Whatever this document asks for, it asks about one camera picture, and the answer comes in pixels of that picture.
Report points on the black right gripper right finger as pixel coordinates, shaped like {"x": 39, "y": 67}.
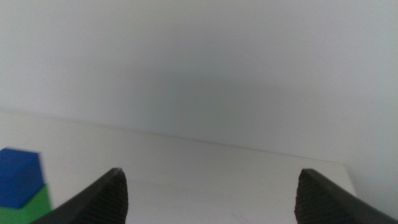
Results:
{"x": 323, "y": 202}

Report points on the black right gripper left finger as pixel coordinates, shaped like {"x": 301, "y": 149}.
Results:
{"x": 99, "y": 202}

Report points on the green cube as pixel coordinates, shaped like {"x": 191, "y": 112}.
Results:
{"x": 37, "y": 208}

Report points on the blue cube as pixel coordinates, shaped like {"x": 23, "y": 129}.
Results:
{"x": 18, "y": 177}

